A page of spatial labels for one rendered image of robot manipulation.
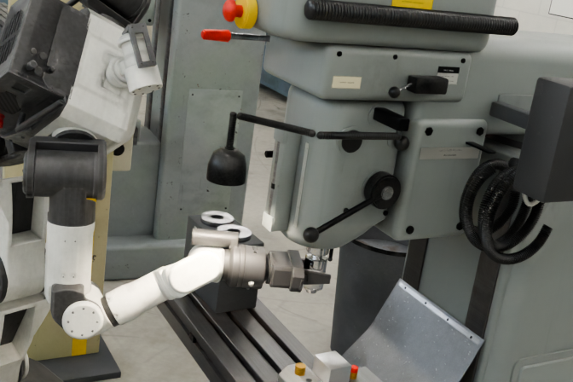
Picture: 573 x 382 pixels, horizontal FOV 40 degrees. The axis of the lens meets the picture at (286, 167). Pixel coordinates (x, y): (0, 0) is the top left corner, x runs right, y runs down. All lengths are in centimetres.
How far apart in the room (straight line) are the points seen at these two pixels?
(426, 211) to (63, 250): 71
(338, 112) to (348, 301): 231
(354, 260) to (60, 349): 133
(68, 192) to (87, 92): 20
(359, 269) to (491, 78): 208
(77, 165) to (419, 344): 91
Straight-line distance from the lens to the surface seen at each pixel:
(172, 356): 371
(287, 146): 150
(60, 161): 153
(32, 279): 204
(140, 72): 155
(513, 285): 179
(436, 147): 157
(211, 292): 208
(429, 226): 164
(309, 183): 150
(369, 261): 356
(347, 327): 376
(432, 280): 195
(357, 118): 147
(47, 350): 358
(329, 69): 139
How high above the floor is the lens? 191
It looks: 17 degrees down
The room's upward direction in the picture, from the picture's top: 8 degrees clockwise
